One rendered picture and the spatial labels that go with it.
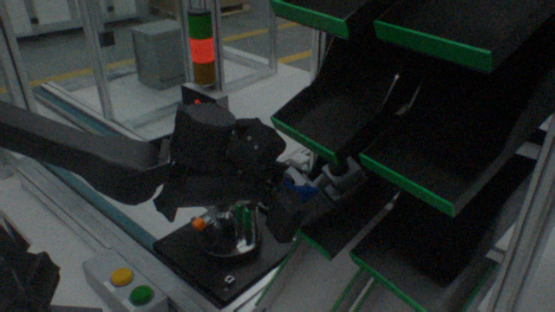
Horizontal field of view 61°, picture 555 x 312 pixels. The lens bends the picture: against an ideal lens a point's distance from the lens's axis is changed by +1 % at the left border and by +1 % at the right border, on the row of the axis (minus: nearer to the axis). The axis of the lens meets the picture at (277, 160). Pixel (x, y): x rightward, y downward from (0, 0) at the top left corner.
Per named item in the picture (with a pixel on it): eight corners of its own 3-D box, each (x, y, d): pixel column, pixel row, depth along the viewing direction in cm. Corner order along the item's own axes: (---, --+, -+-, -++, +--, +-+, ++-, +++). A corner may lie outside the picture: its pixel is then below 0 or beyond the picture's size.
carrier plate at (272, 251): (225, 308, 89) (225, 301, 88) (153, 250, 103) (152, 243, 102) (306, 245, 104) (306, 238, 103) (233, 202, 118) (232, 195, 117)
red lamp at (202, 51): (201, 64, 100) (199, 42, 97) (186, 59, 103) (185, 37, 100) (218, 59, 103) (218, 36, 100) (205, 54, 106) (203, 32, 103)
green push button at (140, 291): (139, 311, 88) (137, 303, 87) (127, 300, 90) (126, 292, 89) (157, 298, 91) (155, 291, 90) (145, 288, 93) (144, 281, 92)
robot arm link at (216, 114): (111, 199, 53) (129, 108, 48) (125, 162, 60) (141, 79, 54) (209, 218, 56) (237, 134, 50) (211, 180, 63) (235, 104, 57)
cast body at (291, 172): (295, 227, 68) (272, 205, 63) (281, 209, 72) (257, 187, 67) (337, 190, 68) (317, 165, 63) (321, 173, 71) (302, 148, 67)
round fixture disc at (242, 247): (227, 274, 94) (226, 266, 93) (184, 242, 102) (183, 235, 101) (274, 239, 103) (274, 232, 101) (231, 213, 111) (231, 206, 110)
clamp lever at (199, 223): (210, 248, 96) (197, 227, 91) (204, 243, 98) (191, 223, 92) (222, 235, 98) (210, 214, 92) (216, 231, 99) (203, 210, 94)
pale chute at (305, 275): (316, 360, 75) (302, 358, 72) (268, 308, 84) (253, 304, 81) (414, 216, 75) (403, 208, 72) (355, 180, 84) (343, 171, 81)
